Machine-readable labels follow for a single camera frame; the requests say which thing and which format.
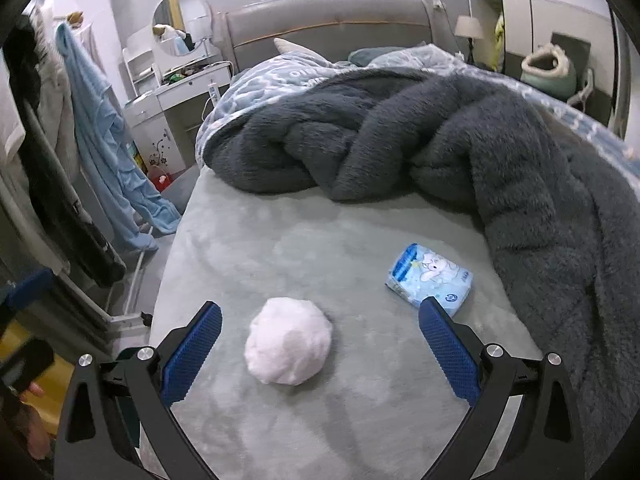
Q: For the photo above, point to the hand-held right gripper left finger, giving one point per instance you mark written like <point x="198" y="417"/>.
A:
<point x="192" y="355"/>

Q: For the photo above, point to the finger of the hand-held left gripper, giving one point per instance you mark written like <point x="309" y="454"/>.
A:
<point x="27" y="286"/>

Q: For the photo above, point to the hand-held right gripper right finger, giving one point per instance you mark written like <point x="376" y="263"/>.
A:
<point x="447" y="355"/>

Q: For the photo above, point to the blue tissue packet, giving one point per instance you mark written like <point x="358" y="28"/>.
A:
<point x="430" y="272"/>

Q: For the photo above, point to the white cotton ball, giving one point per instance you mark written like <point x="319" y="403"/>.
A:
<point x="287" y="340"/>

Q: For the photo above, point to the person's left hand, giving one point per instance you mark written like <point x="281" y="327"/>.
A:
<point x="37" y="430"/>

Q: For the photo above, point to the yellow cabinet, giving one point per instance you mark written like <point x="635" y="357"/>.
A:
<point x="52" y="390"/>

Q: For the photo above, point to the white clothes rack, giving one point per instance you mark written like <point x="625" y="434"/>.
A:
<point x="125" y="317"/>

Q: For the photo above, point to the black hanging garment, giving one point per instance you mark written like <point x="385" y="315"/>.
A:
<point x="65" y="200"/>

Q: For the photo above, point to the white t-shirt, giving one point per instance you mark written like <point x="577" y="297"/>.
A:
<point x="10" y="135"/>

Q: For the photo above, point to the light blue robe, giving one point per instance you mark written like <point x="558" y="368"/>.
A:
<point x="110" y="150"/>

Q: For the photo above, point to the dark grey floor cushion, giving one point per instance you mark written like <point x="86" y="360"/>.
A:
<point x="180" y="195"/>

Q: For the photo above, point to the small red bag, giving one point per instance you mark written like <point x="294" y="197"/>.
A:
<point x="161" y="180"/>

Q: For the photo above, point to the white fluffy coat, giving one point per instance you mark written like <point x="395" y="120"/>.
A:
<point x="55" y="100"/>

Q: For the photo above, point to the dark grey fluffy blanket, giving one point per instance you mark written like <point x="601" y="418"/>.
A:
<point x="450" y="150"/>

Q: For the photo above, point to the white vanity table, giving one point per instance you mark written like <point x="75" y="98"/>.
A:
<point x="175" y="95"/>

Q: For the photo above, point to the white desktop shelf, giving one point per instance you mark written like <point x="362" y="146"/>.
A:
<point x="140" y="65"/>

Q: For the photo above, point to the white power strip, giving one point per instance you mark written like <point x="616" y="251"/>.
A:
<point x="214" y="94"/>

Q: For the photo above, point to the brown plush toy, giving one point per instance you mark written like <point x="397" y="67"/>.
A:
<point x="75" y="18"/>

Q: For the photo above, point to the blue patterned blanket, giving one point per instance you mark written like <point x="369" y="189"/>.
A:
<point x="280" y="77"/>

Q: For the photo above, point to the green cream plush pet bed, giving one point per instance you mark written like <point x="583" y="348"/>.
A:
<point x="547" y="80"/>

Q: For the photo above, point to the round mirror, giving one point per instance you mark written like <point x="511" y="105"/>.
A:
<point x="175" y="20"/>

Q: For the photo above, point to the teal pillow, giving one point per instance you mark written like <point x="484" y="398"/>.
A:
<point x="375" y="55"/>

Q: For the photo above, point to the yellow green cloth item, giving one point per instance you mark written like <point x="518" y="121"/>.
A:
<point x="498" y="40"/>

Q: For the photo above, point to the white pillow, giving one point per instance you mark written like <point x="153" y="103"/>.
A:
<point x="290" y="46"/>

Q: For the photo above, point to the bedside lamp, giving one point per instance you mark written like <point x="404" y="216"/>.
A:
<point x="467" y="26"/>

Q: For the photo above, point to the grey padded headboard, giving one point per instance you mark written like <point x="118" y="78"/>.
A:
<point x="325" y="22"/>

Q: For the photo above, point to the grey white wardrobe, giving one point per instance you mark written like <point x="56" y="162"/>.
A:
<point x="550" y="0"/>

